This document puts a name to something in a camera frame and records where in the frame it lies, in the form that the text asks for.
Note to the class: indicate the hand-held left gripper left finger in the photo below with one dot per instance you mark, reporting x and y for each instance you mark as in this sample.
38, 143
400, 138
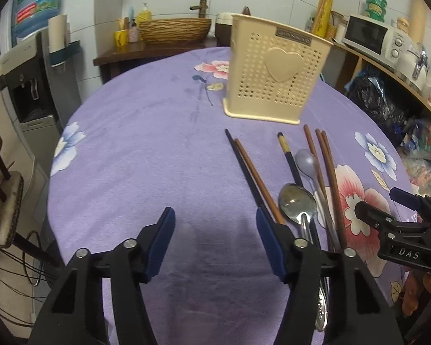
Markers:
161, 244

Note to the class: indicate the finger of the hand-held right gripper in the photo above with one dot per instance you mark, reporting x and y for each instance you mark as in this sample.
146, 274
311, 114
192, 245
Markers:
375, 215
404, 196

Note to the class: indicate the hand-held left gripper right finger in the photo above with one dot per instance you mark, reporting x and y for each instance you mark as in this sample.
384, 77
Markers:
269, 248

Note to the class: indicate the brown wooden chopstick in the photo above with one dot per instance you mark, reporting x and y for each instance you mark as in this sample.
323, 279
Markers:
323, 161
334, 194
255, 176
307, 136

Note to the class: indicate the metal spoon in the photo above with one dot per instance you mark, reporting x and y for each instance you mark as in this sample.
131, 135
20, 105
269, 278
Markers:
296, 203

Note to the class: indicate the plain black chopstick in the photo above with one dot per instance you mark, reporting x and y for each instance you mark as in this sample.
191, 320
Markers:
244, 167

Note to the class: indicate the grey plastic spoon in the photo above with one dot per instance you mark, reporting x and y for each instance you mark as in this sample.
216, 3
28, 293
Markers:
305, 165

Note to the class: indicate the black chopstick with yellow band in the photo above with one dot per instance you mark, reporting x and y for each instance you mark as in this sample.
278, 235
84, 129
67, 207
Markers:
291, 158

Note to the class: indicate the beige plastic utensil holder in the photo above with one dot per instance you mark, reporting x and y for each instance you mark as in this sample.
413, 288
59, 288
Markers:
273, 90

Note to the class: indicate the person's right hand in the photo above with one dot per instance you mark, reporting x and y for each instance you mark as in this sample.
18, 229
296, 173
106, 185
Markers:
418, 289

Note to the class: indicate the colourful plastic bags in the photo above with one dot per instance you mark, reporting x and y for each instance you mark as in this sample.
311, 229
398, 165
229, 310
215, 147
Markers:
427, 151

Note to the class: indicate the purple floral tablecloth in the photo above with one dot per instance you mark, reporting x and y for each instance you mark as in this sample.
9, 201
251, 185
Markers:
147, 151

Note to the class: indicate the black plastic bag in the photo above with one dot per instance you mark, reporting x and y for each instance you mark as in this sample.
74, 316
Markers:
377, 104

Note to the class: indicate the light wooden shelf unit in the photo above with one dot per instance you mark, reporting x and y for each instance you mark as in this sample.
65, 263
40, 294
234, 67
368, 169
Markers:
391, 75

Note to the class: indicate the white microwave oven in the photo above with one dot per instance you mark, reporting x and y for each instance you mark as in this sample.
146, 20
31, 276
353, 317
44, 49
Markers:
370, 36

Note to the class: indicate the wooden chair with cushion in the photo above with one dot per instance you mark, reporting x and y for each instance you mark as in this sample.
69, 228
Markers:
1, 201

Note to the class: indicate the tall beige roll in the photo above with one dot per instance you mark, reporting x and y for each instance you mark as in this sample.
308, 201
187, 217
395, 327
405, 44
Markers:
419, 14

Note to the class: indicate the dark wooden vanity counter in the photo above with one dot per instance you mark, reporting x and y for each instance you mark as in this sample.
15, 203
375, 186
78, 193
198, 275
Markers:
129, 55

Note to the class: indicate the stack of green bowls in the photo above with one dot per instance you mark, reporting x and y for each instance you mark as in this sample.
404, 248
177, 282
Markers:
376, 5

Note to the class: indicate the yellow roll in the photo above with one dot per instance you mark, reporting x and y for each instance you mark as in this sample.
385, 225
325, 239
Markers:
321, 14

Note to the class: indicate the grey water dispenser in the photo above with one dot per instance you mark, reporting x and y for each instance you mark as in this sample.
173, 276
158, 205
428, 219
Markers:
32, 90

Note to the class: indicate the yellow cup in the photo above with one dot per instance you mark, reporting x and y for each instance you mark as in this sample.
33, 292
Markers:
121, 37

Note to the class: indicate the wicker wash basin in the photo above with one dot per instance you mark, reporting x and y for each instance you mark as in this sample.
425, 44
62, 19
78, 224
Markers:
172, 30

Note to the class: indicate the white and brown rice cooker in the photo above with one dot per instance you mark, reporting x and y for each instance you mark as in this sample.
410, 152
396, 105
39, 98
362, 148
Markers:
224, 28

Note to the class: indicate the yellow soap bottle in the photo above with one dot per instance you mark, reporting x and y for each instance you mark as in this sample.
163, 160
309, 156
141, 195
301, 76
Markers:
144, 16

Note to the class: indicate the beige cup tube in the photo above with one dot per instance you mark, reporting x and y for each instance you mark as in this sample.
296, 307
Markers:
57, 39

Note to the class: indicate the bronze faucet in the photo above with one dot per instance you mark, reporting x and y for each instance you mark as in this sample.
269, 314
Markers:
201, 7

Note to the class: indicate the blue water jug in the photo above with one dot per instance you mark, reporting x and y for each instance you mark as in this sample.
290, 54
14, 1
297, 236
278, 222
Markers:
36, 3

